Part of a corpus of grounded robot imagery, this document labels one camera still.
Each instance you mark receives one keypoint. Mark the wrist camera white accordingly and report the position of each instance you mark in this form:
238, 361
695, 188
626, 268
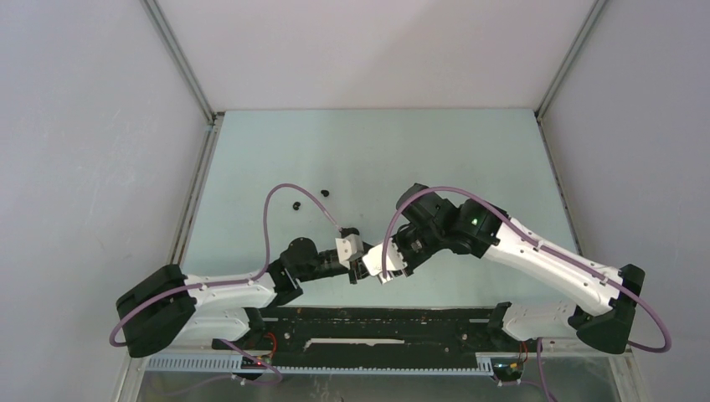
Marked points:
384, 261
349, 249

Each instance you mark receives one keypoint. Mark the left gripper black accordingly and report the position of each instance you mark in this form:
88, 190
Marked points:
361, 270

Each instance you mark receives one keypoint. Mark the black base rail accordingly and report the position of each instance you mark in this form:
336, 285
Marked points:
377, 335

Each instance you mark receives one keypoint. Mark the black charging case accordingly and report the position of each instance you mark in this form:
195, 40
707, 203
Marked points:
349, 231

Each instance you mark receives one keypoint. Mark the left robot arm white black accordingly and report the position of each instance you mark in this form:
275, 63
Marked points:
172, 308

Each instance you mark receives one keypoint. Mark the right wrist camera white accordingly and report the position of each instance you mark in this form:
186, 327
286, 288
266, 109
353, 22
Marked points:
384, 261

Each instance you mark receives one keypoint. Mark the white slotted cable duct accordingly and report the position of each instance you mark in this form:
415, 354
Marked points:
233, 364

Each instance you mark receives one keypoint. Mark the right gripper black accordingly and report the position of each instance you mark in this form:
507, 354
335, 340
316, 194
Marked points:
411, 263

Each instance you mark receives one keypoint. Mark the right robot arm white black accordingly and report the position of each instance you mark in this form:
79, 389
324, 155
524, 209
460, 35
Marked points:
599, 304

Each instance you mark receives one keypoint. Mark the left aluminium frame post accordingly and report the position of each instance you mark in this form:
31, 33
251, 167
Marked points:
175, 51

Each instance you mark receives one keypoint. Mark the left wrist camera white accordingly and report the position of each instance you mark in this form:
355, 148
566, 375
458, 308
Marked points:
349, 249

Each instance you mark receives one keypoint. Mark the right aluminium frame post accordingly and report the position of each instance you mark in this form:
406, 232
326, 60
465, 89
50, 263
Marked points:
575, 49

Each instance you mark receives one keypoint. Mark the aluminium frame post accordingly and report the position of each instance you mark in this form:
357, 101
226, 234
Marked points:
575, 49
175, 51

